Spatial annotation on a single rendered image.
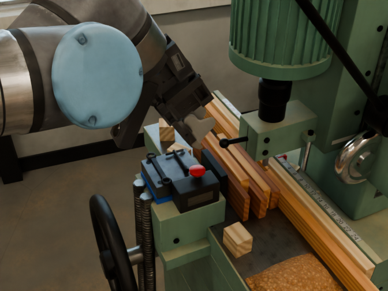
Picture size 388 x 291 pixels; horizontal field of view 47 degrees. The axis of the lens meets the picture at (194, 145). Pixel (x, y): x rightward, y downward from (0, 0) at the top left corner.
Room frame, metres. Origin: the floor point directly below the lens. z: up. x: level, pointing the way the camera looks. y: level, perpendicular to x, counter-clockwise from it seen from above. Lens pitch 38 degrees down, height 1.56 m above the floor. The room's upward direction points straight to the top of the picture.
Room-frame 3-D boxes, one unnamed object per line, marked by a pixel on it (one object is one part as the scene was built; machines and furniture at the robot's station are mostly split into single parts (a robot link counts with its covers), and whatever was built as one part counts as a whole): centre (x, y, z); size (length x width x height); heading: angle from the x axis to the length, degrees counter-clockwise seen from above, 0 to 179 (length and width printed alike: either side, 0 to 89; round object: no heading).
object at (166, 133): (0.88, 0.07, 0.92); 0.04 x 0.04 x 0.04; 4
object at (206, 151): (0.65, -0.01, 0.95); 0.09 x 0.07 x 0.09; 25
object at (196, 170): (0.61, -0.01, 1.02); 0.03 x 0.03 x 0.01
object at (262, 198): (0.68, -0.10, 0.93); 0.16 x 0.02 x 0.05; 25
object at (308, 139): (0.69, -0.22, 1.00); 0.02 x 0.02 x 0.10; 25
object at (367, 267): (0.72, -0.16, 0.92); 0.60 x 0.02 x 0.05; 25
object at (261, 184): (0.72, -0.10, 0.93); 0.20 x 0.02 x 0.06; 25
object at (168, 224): (0.64, 0.03, 0.91); 0.15 x 0.14 x 0.09; 25
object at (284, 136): (0.72, -0.17, 1.03); 0.14 x 0.07 x 0.09; 115
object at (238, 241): (0.54, -0.08, 0.92); 0.04 x 0.03 x 0.04; 31
